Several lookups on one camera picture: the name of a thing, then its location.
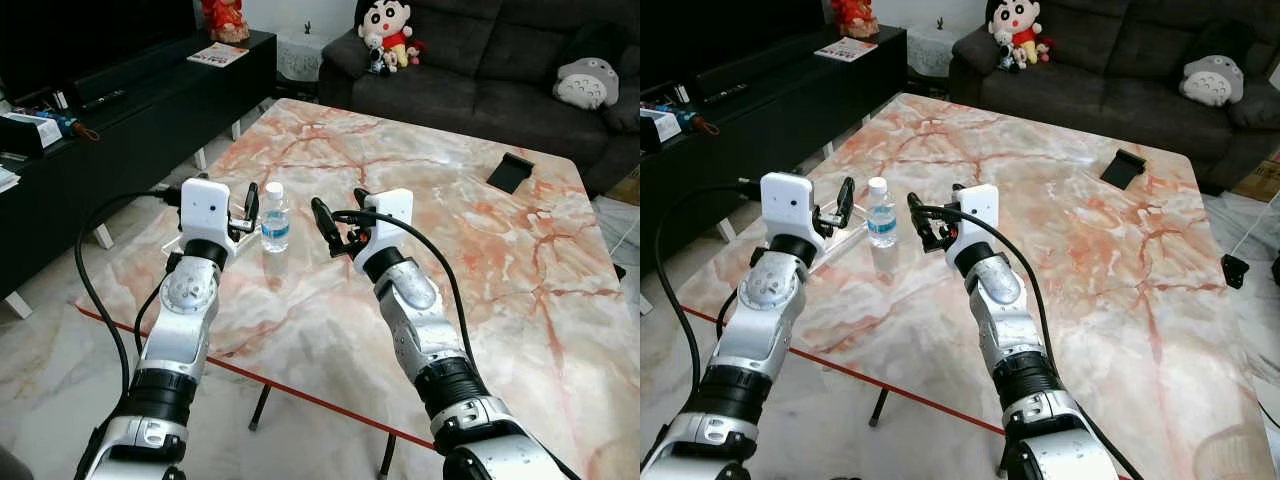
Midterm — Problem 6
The clear plastic water bottle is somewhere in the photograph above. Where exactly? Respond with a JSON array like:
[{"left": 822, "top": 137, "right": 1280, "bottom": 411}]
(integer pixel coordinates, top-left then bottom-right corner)
[
  {"left": 261, "top": 181, "right": 292, "bottom": 254},
  {"left": 866, "top": 176, "right": 898, "bottom": 250}
]

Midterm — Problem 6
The clear plastic tray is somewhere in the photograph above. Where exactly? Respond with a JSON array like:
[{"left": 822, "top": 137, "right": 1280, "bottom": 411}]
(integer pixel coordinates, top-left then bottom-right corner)
[{"left": 818, "top": 232, "right": 873, "bottom": 273}]

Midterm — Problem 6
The black low TV cabinet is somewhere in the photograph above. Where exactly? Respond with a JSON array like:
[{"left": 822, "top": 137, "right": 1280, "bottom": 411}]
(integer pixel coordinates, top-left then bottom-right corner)
[
  {"left": 640, "top": 24, "right": 909, "bottom": 286},
  {"left": 0, "top": 29, "right": 279, "bottom": 321}
]

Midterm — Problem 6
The white lace covered side table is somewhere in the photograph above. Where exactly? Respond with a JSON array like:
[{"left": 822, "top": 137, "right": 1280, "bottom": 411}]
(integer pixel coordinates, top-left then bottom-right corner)
[
  {"left": 276, "top": 28, "right": 332, "bottom": 83},
  {"left": 906, "top": 21, "right": 962, "bottom": 80}
]

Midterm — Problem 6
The small panda plush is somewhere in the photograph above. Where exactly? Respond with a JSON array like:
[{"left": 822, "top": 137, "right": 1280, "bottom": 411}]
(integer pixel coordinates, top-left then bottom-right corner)
[
  {"left": 992, "top": 31, "right": 1024, "bottom": 74},
  {"left": 362, "top": 34, "right": 394, "bottom": 78}
]

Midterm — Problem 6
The black phone stand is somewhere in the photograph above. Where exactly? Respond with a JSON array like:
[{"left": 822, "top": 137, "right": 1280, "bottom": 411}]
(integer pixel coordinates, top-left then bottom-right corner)
[
  {"left": 486, "top": 152, "right": 535, "bottom": 195},
  {"left": 1100, "top": 147, "right": 1149, "bottom": 190}
]

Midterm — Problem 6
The colourful magazine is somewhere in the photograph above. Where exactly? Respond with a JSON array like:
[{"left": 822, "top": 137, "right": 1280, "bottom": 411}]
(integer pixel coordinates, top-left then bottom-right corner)
[
  {"left": 186, "top": 41, "right": 250, "bottom": 69},
  {"left": 813, "top": 37, "right": 880, "bottom": 64}
]

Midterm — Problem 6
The dark grey fabric sofa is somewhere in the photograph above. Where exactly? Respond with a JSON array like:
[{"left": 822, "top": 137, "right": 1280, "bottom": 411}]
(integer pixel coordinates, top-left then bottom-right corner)
[
  {"left": 317, "top": 0, "right": 641, "bottom": 193},
  {"left": 947, "top": 0, "right": 1280, "bottom": 193}
]

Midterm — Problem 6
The cartoon boy plush doll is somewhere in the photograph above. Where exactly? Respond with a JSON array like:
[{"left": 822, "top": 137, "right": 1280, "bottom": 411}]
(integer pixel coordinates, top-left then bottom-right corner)
[
  {"left": 354, "top": 0, "right": 427, "bottom": 71},
  {"left": 984, "top": 0, "right": 1057, "bottom": 69}
]

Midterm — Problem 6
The red festive figurine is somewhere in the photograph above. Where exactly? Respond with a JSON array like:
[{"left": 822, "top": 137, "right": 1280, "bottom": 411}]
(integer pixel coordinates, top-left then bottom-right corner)
[
  {"left": 829, "top": 0, "right": 882, "bottom": 40},
  {"left": 199, "top": 0, "right": 252, "bottom": 44}
]

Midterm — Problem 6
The black box with white label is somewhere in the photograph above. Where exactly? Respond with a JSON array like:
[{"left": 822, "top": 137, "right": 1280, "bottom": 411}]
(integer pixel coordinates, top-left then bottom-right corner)
[
  {"left": 0, "top": 111, "right": 64, "bottom": 153},
  {"left": 640, "top": 104, "right": 684, "bottom": 153}
]

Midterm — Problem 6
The brown cardboard box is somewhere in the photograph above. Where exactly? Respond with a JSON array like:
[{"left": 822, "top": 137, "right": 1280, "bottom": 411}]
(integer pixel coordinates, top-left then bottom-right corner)
[
  {"left": 608, "top": 168, "right": 641, "bottom": 207},
  {"left": 1238, "top": 150, "right": 1280, "bottom": 203}
]

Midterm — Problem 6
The black television screen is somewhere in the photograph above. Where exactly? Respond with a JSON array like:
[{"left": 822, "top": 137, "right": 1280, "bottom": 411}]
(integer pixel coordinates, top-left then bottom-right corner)
[
  {"left": 0, "top": 0, "right": 197, "bottom": 103},
  {"left": 640, "top": 0, "right": 827, "bottom": 98}
]

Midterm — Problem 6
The grey white round plush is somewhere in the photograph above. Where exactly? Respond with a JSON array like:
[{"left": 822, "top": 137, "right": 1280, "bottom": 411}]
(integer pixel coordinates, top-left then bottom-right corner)
[
  {"left": 552, "top": 40, "right": 627, "bottom": 110},
  {"left": 1177, "top": 40, "right": 1252, "bottom": 109}
]

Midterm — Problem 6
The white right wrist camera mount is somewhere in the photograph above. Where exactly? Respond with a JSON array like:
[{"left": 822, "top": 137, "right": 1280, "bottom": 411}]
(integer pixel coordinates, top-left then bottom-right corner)
[
  {"left": 944, "top": 183, "right": 1002, "bottom": 267},
  {"left": 351, "top": 188, "right": 415, "bottom": 274}
]

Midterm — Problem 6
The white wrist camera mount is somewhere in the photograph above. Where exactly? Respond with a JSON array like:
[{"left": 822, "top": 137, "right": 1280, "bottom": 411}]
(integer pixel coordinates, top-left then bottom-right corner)
[
  {"left": 759, "top": 171, "right": 817, "bottom": 242},
  {"left": 179, "top": 177, "right": 234, "bottom": 247},
  {"left": 351, "top": 188, "right": 415, "bottom": 274},
  {"left": 944, "top": 183, "right": 1002, "bottom": 267}
]

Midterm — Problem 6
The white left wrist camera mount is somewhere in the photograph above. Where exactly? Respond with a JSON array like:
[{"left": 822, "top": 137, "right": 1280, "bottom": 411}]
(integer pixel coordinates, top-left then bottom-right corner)
[
  {"left": 179, "top": 177, "right": 234, "bottom": 247},
  {"left": 759, "top": 171, "right": 817, "bottom": 242}
]

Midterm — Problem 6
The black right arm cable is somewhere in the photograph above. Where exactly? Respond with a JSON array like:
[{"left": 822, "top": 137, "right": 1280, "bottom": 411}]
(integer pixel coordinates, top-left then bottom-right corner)
[
  {"left": 332, "top": 207, "right": 478, "bottom": 373},
  {"left": 924, "top": 203, "right": 1148, "bottom": 480}
]

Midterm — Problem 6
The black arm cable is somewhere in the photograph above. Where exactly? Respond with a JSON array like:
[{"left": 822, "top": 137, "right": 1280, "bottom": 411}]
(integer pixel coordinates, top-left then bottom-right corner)
[
  {"left": 924, "top": 203, "right": 1148, "bottom": 480},
  {"left": 74, "top": 188, "right": 183, "bottom": 393},
  {"left": 654, "top": 181, "right": 767, "bottom": 393},
  {"left": 332, "top": 207, "right": 478, "bottom": 373}
]

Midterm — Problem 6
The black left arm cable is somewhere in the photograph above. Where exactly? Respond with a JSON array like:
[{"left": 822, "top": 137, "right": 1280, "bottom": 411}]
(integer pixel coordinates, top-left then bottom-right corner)
[
  {"left": 654, "top": 181, "right": 767, "bottom": 393},
  {"left": 74, "top": 188, "right": 183, "bottom": 393}
]

